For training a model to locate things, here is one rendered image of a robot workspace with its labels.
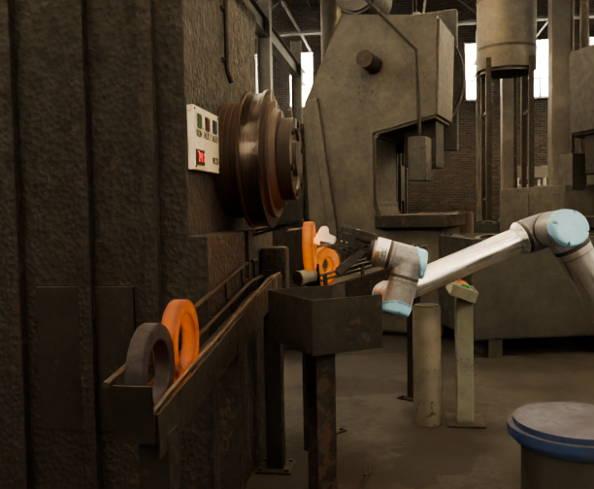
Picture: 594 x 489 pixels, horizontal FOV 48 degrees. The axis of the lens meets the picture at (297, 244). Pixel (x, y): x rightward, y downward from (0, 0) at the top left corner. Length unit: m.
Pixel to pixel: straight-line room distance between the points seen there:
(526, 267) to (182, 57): 2.95
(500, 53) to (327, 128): 6.23
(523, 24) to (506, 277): 7.25
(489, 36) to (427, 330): 8.57
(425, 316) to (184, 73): 1.52
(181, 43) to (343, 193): 3.22
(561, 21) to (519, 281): 7.45
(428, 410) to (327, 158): 2.58
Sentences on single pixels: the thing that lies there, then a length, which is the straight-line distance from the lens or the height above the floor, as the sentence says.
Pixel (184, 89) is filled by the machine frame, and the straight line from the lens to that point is 1.95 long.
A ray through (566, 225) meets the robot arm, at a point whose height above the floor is 0.88.
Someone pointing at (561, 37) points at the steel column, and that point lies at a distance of 11.35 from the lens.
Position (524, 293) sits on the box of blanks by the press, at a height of 0.39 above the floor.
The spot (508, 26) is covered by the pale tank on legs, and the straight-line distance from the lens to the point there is 11.11.
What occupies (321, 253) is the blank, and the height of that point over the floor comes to 0.76.
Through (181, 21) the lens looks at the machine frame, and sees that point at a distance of 1.99.
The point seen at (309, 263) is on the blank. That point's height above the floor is 0.78.
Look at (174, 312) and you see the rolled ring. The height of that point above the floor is 0.73.
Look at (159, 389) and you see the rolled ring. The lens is 1.39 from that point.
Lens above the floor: 0.94
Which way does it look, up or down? 3 degrees down
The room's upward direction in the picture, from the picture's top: 1 degrees counter-clockwise
